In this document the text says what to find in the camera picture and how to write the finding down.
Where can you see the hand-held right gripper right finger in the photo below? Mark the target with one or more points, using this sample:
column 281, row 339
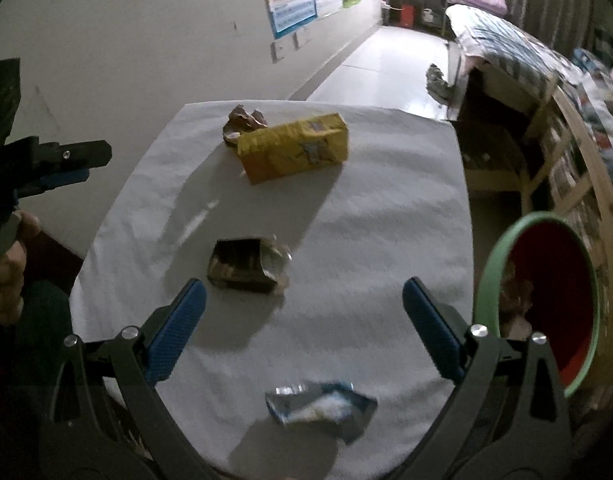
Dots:
column 431, row 325

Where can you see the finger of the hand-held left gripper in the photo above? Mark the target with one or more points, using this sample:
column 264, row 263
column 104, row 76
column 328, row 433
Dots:
column 76, row 154
column 66, row 178

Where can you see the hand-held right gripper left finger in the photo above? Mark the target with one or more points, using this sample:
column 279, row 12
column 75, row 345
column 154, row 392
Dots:
column 176, row 330

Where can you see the red bucket with green rim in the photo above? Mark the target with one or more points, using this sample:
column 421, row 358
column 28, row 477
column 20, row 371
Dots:
column 546, row 280

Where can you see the person's left hand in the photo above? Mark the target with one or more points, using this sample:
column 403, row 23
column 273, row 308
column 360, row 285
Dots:
column 11, row 265

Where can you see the person's dark clothing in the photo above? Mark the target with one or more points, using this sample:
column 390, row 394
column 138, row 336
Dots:
column 41, row 305

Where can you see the white table cloth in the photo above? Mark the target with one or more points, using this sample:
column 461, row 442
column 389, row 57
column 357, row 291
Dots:
column 336, row 235

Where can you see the blue white wrapper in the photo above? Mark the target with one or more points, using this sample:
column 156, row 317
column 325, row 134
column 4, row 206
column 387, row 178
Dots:
column 321, row 407

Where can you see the brown crumpled wrapper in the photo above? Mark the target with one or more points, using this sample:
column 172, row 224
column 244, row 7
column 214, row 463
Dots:
column 244, row 120

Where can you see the yellow box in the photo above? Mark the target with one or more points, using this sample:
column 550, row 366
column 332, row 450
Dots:
column 286, row 152

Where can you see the pair of shoes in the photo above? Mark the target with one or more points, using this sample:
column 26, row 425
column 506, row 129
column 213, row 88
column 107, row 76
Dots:
column 439, row 82

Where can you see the white bed base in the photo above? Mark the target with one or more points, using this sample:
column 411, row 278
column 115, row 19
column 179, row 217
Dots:
column 455, row 75

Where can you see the plaid patchwork quilt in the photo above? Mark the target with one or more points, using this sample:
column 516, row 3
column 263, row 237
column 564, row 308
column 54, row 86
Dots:
column 611, row 105

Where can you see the blue pink checked quilt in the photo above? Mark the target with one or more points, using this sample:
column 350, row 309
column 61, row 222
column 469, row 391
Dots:
column 506, row 45

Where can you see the blue plaid cloth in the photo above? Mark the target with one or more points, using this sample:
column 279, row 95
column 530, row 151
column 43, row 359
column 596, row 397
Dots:
column 591, row 60

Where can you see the small white container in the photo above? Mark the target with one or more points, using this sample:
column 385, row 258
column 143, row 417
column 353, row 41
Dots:
column 427, row 15

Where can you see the red box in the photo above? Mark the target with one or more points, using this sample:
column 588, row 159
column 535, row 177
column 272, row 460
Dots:
column 407, row 15

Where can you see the grey curtain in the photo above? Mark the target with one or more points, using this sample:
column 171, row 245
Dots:
column 536, row 0

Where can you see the wooden bed frame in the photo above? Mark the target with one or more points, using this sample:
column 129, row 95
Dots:
column 601, row 180

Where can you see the blue striped wall poster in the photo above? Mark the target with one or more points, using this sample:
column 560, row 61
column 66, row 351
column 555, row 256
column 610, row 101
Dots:
column 291, row 0

